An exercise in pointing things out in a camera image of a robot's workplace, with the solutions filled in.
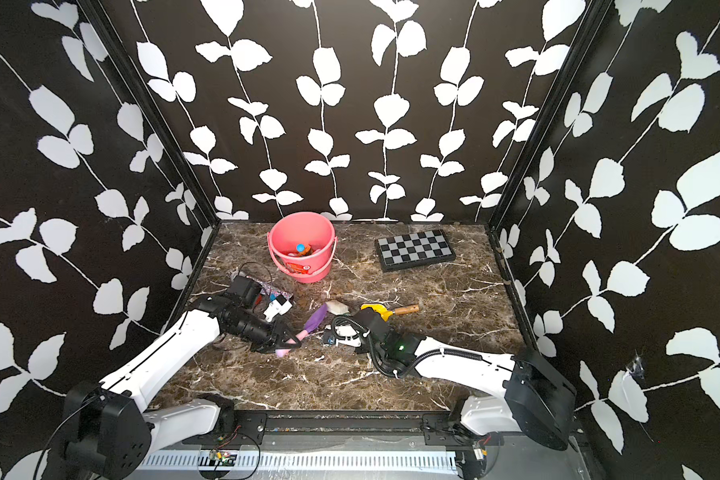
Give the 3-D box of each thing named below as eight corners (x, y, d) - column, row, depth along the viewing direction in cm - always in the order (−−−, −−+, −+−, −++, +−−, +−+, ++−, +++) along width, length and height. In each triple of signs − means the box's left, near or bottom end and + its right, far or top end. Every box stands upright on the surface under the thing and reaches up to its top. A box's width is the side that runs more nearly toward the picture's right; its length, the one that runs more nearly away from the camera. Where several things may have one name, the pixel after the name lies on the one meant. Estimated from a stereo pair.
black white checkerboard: (383, 273, 108) (383, 268, 105) (374, 244, 117) (374, 239, 114) (455, 260, 112) (457, 255, 109) (440, 233, 121) (442, 227, 118)
